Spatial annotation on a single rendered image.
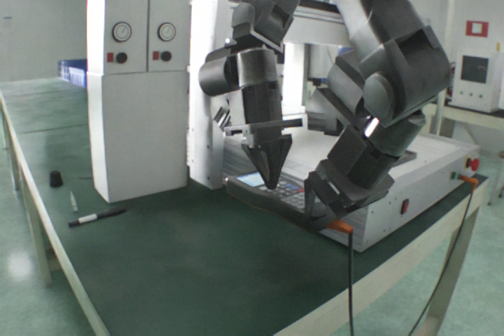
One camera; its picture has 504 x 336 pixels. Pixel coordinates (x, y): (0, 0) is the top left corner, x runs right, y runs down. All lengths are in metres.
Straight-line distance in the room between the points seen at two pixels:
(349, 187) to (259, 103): 0.18
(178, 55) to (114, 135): 0.23
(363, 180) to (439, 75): 0.16
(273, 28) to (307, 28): 0.52
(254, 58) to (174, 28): 0.37
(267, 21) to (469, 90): 2.94
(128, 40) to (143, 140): 0.23
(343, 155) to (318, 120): 0.06
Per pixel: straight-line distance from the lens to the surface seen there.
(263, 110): 0.52
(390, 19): 0.36
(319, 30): 1.12
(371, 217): 0.67
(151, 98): 0.86
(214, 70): 0.57
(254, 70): 0.52
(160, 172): 0.91
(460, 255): 1.43
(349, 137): 0.43
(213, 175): 0.93
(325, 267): 0.65
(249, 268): 0.63
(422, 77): 0.35
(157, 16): 0.85
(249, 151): 0.55
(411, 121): 0.40
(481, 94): 3.35
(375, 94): 0.35
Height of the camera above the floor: 1.11
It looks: 16 degrees down
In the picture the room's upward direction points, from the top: 2 degrees clockwise
